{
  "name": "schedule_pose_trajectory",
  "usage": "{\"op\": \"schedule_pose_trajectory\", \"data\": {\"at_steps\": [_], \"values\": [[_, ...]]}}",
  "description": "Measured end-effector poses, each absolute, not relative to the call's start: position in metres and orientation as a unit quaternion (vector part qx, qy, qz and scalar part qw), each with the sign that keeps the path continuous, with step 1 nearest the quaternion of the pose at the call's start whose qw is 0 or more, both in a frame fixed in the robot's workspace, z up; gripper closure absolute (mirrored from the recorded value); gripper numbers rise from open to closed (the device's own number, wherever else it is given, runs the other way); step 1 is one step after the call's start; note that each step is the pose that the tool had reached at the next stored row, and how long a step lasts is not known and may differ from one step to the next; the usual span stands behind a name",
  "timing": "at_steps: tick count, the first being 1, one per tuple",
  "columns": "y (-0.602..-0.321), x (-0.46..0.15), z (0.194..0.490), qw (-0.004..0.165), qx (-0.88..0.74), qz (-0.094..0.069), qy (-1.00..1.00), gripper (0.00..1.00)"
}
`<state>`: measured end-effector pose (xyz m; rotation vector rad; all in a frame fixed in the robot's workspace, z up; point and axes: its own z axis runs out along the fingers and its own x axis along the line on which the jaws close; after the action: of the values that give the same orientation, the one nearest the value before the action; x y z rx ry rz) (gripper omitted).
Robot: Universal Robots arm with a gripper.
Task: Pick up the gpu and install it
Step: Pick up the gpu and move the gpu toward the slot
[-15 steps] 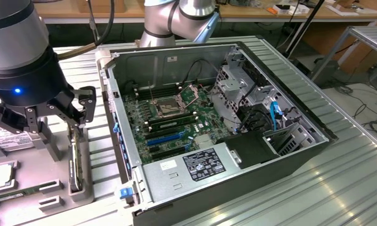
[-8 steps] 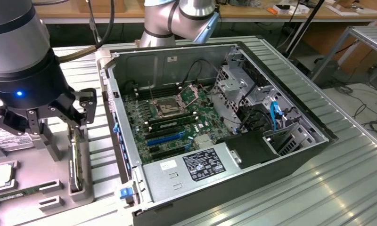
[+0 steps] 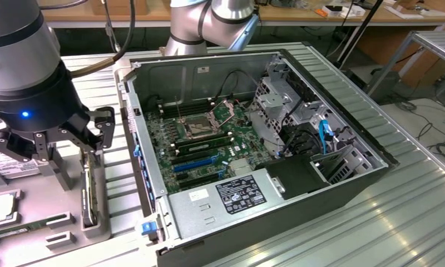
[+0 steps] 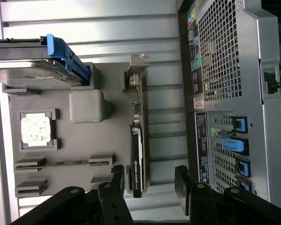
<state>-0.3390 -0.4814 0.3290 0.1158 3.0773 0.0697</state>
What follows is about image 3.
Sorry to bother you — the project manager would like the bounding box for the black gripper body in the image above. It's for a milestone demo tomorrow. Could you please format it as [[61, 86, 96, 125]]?
[[0, 63, 93, 137]]

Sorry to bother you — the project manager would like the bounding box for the Nvidia Quadro graphics card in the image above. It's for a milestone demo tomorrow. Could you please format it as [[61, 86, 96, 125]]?
[[78, 150, 100, 226]]

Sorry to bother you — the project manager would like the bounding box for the silver hard disk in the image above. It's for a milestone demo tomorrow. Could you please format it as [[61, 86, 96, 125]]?
[[0, 149, 41, 179]]

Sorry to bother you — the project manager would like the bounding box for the grey parts rack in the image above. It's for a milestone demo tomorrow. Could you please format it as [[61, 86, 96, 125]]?
[[0, 143, 112, 267]]

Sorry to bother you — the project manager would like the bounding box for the black RAM slot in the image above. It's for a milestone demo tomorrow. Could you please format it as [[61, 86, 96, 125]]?
[[157, 97, 213, 108], [160, 104, 210, 114], [173, 131, 232, 146], [174, 134, 232, 149], [174, 136, 233, 151], [158, 101, 212, 111], [161, 107, 210, 117]]

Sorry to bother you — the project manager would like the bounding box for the CPU socket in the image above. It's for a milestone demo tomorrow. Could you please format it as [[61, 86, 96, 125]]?
[[181, 115, 218, 140]]

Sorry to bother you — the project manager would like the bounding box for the black expansion slot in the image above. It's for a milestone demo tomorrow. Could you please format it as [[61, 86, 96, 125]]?
[[177, 177, 224, 191], [169, 152, 213, 165], [174, 170, 224, 183]]

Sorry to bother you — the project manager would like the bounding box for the green RAM stick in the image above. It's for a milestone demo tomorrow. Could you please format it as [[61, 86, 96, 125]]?
[[0, 215, 66, 240], [176, 138, 233, 155]]

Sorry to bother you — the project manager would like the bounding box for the metal socket cover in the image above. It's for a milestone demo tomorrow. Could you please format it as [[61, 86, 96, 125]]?
[[206, 99, 241, 131]]

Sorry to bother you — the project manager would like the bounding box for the green motherboard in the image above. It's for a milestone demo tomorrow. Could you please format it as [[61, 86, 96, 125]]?
[[144, 98, 273, 195]]

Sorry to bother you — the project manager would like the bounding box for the blue case latch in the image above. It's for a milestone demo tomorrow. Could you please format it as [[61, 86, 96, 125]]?
[[140, 221, 158, 237]]

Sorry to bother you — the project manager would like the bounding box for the silver chipset heatsink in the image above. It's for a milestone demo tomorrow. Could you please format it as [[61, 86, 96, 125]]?
[[228, 160, 254, 175]]

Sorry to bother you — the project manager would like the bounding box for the silver power supply unit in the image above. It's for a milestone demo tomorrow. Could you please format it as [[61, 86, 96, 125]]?
[[166, 166, 286, 241]]

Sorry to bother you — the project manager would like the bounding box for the silver perforated disk cage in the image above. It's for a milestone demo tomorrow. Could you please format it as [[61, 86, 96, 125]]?
[[248, 75, 322, 159]]

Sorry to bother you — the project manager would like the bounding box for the black plastic shroud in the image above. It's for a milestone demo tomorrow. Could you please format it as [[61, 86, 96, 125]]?
[[254, 154, 330, 201]]

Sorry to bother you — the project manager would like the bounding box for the wooden workbench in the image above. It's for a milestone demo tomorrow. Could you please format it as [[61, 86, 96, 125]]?
[[40, 0, 445, 59]]

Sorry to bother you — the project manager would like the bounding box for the silver slotted disk bay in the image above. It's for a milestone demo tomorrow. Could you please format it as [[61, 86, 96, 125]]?
[[309, 144, 389, 186]]

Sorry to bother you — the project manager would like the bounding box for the black floor box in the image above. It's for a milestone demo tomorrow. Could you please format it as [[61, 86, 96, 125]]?
[[346, 66, 401, 95]]

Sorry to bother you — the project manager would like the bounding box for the orange and black box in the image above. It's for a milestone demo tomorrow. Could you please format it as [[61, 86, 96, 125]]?
[[316, 4, 342, 18]]

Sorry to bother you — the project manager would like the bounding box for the open black PC case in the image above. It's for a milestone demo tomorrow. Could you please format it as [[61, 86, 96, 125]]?
[[112, 48, 400, 267]]

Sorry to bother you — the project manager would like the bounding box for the black slanted pole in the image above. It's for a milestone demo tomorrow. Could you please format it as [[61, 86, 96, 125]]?
[[336, 0, 385, 66]]

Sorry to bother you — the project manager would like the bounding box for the small white box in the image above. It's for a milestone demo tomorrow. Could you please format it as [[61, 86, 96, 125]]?
[[340, 7, 368, 17]]

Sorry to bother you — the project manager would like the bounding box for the brown wooden cabinet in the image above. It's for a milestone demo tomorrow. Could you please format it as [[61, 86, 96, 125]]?
[[356, 26, 445, 87]]

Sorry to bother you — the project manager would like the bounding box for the metal slat side table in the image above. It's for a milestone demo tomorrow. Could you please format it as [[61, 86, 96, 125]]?
[[366, 29, 445, 98]]

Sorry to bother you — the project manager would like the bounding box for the thin hanging cable with plug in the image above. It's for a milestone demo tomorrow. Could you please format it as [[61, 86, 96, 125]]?
[[102, 0, 122, 53]]

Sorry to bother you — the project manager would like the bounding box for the black wire loop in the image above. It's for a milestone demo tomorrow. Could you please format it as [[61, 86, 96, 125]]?
[[220, 69, 253, 103]]

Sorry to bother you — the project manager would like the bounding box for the thick wrist camera cable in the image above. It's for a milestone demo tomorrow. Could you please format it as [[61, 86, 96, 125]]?
[[69, 0, 136, 77]]

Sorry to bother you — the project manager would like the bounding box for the black wire bundle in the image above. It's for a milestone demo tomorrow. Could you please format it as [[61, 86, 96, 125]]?
[[280, 125, 322, 161]]

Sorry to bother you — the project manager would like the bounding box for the blue wire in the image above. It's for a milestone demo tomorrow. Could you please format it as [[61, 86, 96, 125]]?
[[318, 119, 337, 155]]

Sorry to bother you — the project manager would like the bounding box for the thin black floor cable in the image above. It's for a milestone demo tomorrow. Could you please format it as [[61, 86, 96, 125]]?
[[394, 100, 445, 141]]

